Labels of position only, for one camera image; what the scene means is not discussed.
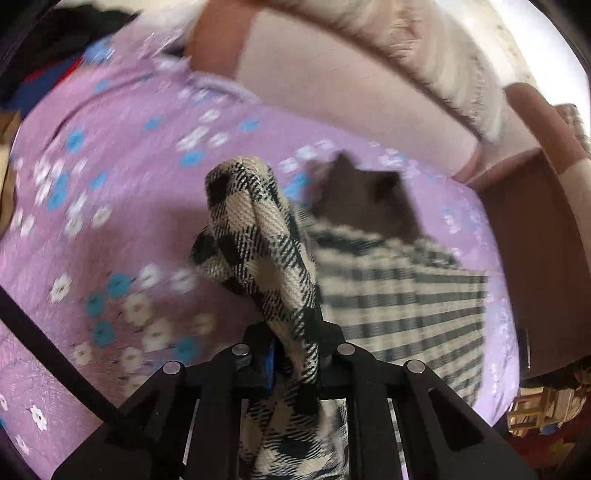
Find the blue and red clothing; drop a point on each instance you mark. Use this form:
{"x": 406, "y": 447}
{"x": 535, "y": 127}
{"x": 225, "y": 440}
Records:
{"x": 44, "y": 76}

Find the beige black checked coat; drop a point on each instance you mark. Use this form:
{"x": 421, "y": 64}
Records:
{"x": 258, "y": 240}

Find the light wooden rack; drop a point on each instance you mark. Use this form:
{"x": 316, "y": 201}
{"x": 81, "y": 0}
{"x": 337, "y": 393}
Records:
{"x": 540, "y": 408}

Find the pink padded headboard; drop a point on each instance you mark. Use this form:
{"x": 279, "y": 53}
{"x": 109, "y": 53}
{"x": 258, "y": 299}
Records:
{"x": 346, "y": 78}

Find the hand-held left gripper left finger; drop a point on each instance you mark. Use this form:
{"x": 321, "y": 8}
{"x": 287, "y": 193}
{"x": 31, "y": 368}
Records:
{"x": 270, "y": 364}

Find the striped beige bolster pillow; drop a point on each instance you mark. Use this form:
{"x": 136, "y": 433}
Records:
{"x": 438, "y": 50}

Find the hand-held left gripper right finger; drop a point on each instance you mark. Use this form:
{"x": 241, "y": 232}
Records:
{"x": 330, "y": 337}

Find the black garment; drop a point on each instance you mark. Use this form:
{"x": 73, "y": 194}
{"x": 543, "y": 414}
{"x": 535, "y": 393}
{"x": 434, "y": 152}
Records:
{"x": 55, "y": 32}

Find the purple floral bedsheet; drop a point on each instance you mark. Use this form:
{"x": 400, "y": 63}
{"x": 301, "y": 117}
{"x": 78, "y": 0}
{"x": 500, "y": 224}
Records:
{"x": 129, "y": 184}

